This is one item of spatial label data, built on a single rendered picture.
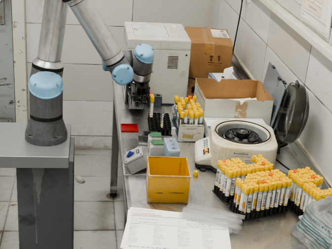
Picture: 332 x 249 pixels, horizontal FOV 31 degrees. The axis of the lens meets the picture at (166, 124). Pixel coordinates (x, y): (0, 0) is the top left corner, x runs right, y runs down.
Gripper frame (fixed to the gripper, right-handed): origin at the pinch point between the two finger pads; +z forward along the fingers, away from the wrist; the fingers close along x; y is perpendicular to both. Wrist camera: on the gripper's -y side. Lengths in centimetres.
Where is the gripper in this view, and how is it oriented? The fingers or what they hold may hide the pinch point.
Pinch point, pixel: (137, 103)
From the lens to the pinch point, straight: 250.1
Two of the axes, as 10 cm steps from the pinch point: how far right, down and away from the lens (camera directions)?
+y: 0.7, 8.1, -5.8
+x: 9.9, 0.2, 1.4
